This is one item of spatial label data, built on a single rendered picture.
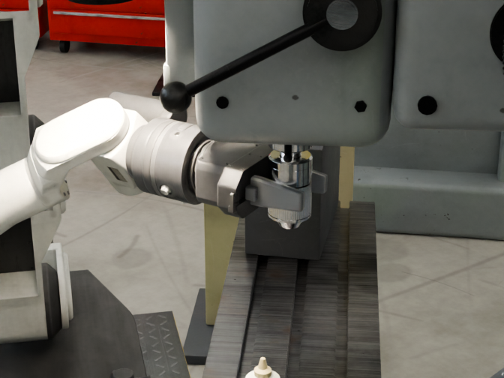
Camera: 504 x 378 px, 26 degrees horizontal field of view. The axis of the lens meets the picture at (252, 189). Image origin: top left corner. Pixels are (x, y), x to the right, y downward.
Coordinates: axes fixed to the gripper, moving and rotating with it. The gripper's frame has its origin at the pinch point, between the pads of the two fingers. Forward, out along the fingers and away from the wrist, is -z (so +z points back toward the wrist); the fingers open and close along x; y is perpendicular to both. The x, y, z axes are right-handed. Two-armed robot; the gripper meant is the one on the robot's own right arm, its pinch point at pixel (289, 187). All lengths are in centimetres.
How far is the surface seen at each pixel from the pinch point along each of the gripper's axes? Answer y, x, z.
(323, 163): 16.1, 43.0, 16.8
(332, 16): -22.3, -10.4, -9.2
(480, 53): -19.0, -3.6, -20.7
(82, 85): 126, 313, 281
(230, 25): -20.3, -11.3, 0.6
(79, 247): 125, 169, 170
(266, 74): -15.7, -9.9, -2.4
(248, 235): 29, 38, 27
